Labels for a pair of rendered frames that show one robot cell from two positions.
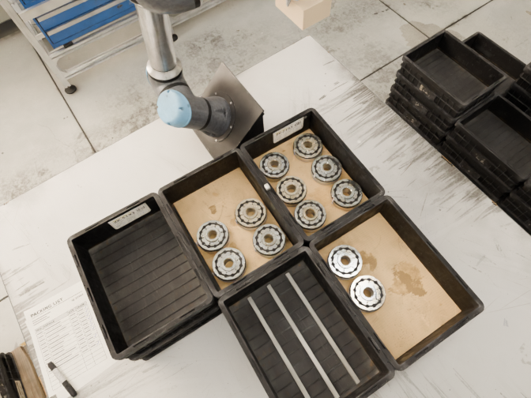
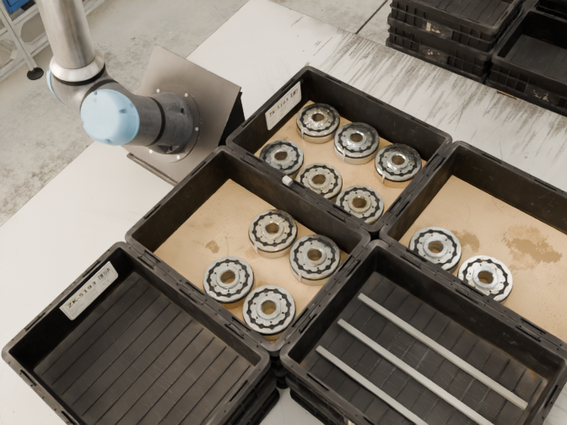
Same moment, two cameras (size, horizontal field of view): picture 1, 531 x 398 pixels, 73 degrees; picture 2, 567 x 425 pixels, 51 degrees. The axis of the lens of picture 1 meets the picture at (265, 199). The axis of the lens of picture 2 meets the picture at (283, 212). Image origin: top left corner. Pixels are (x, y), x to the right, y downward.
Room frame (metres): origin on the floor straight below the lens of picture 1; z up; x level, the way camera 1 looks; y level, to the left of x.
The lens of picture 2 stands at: (-0.18, 0.23, 1.90)
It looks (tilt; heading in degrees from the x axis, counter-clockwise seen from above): 56 degrees down; 343
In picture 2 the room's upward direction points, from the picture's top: 8 degrees counter-clockwise
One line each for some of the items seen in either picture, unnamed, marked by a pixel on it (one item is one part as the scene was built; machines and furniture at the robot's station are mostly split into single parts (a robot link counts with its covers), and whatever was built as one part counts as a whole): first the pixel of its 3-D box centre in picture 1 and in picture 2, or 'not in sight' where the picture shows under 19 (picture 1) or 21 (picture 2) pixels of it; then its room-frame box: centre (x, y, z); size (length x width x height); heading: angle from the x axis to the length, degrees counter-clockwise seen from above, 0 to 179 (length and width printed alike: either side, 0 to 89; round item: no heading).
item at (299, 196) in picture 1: (291, 189); (318, 181); (0.53, -0.09, 0.86); 0.10 x 0.10 x 0.01
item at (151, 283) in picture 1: (144, 272); (142, 366); (0.30, 0.39, 0.87); 0.40 x 0.30 x 0.11; 26
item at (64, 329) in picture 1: (68, 336); not in sight; (0.15, 0.69, 0.70); 0.33 x 0.23 x 0.01; 30
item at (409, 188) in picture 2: (309, 170); (337, 143); (0.56, -0.15, 0.92); 0.40 x 0.30 x 0.02; 26
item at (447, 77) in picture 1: (435, 97); (450, 38); (1.23, -0.97, 0.37); 0.40 x 0.30 x 0.45; 30
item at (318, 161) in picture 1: (326, 167); (356, 139); (0.60, -0.22, 0.86); 0.10 x 0.10 x 0.01
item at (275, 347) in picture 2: (227, 216); (245, 239); (0.43, 0.12, 0.92); 0.40 x 0.30 x 0.02; 26
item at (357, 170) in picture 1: (308, 178); (337, 158); (0.56, -0.15, 0.87); 0.40 x 0.30 x 0.11; 26
